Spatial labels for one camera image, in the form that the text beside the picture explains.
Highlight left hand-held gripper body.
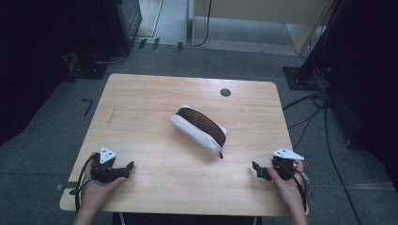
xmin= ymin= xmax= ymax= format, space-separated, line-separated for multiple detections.
xmin=90 ymin=145 xmax=128 ymax=185

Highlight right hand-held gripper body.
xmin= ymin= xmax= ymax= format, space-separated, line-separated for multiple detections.
xmin=270 ymin=147 xmax=305 ymax=182

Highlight white pencil case brown lining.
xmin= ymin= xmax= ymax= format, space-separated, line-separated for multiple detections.
xmin=169 ymin=104 xmax=229 ymax=160

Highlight person's left hand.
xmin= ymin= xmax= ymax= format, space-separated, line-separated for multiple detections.
xmin=80 ymin=158 xmax=127 ymax=218

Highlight person's right hand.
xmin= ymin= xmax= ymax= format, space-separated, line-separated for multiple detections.
xmin=266 ymin=159 xmax=310 ymax=218

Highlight grey tape strip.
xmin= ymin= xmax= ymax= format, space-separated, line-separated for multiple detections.
xmin=54 ymin=181 xmax=79 ymax=192

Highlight black stand with square base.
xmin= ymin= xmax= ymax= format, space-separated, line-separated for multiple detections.
xmin=283 ymin=0 xmax=356 ymax=92

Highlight black flat stand base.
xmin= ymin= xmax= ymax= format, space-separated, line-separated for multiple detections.
xmin=68 ymin=53 xmax=110 ymax=81

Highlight black curtain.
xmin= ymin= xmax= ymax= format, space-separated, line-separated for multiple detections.
xmin=322 ymin=0 xmax=398 ymax=193
xmin=0 ymin=0 xmax=114 ymax=147

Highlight black cabinet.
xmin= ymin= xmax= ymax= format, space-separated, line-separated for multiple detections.
xmin=104 ymin=0 xmax=144 ymax=56

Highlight beige wooden furniture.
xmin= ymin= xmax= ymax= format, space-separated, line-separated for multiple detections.
xmin=191 ymin=0 xmax=335 ymax=56

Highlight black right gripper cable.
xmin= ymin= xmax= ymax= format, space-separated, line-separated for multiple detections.
xmin=281 ymin=162 xmax=313 ymax=214

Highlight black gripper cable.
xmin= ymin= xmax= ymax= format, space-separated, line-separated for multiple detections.
xmin=281 ymin=162 xmax=313 ymax=214
xmin=69 ymin=152 xmax=101 ymax=218

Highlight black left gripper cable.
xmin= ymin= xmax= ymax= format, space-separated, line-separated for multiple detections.
xmin=69 ymin=152 xmax=101 ymax=218

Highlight black floor cables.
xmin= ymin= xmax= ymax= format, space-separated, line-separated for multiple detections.
xmin=281 ymin=89 xmax=364 ymax=225

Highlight black hanging cable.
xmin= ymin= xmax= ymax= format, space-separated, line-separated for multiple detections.
xmin=191 ymin=0 xmax=213 ymax=48

